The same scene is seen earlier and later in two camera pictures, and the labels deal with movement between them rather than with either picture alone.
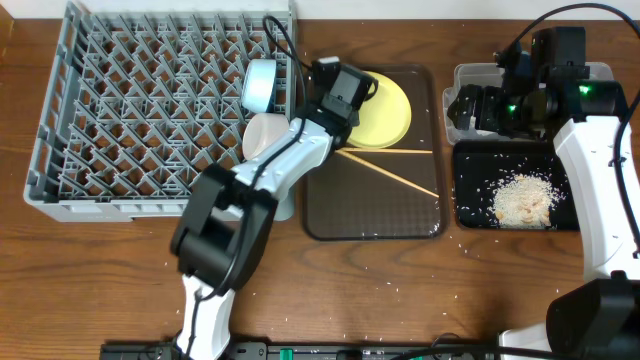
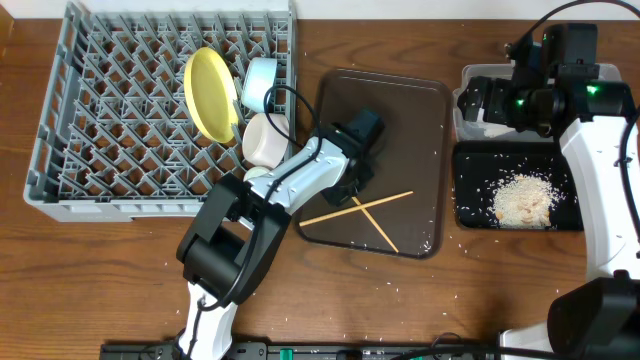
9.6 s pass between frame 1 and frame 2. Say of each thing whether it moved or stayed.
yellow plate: moved
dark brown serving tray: moved
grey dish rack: stayed
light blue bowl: stayed
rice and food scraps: stayed
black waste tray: stayed
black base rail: stayed
